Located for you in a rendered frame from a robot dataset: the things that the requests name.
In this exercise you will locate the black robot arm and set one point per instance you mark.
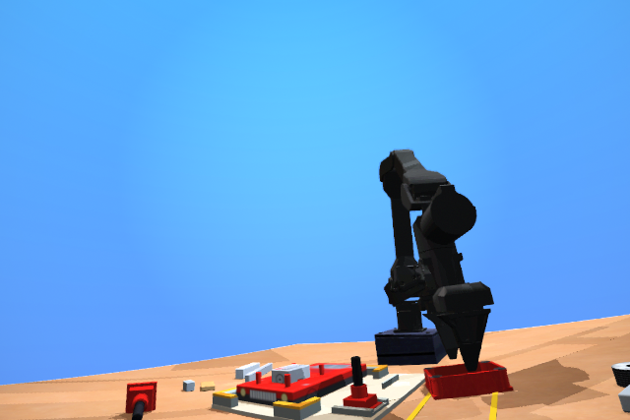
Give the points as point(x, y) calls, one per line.
point(446, 216)

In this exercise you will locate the small tan block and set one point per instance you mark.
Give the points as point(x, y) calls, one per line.
point(207, 386)

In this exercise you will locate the yellow rectangular frame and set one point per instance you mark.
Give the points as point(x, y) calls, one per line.
point(493, 407)

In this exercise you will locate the red hood shell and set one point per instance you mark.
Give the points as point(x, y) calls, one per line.
point(455, 381)

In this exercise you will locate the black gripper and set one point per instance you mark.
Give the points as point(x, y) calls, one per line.
point(455, 307)

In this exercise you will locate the black toy tyre with white hub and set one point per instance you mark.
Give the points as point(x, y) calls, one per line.
point(621, 373)

